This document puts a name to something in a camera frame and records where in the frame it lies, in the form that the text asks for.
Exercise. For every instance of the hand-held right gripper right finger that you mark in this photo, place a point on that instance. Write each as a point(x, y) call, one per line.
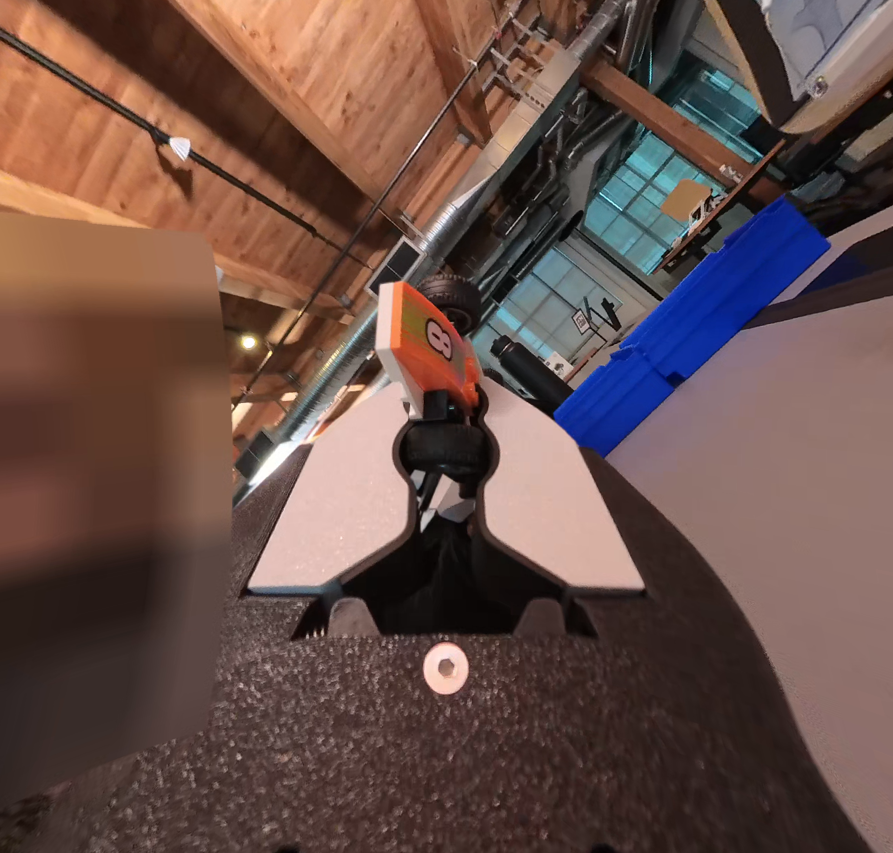
point(558, 511)

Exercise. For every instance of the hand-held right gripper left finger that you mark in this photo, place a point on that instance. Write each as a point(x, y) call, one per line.
point(335, 511)

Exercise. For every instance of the black water bottle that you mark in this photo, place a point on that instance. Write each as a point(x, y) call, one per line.
point(530, 369)

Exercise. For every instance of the orange lego race car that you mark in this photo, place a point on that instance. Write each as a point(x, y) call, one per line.
point(426, 344)

